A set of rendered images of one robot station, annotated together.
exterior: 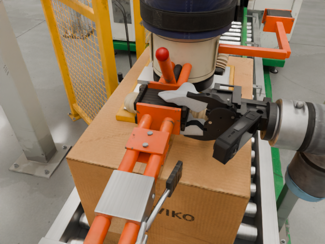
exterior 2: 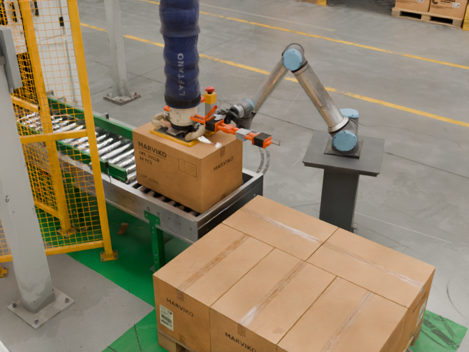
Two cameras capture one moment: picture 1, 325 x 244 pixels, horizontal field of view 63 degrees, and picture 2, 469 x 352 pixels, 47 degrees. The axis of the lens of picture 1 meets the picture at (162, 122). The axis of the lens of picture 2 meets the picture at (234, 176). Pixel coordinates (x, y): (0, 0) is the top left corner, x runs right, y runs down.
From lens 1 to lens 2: 3.06 m
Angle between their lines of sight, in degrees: 54
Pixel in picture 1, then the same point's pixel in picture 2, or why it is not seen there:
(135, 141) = (227, 128)
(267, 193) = not seen: hidden behind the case
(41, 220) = (117, 309)
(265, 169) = not seen: hidden behind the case
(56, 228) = (190, 218)
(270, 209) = not seen: hidden behind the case
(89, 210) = (204, 186)
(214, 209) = (236, 147)
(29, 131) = (44, 267)
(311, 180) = (247, 123)
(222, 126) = (229, 119)
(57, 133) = (13, 291)
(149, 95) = (210, 122)
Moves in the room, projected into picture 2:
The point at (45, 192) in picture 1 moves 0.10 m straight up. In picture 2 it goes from (88, 306) to (86, 294)
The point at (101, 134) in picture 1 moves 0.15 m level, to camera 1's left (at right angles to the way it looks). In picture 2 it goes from (195, 151) to (183, 162)
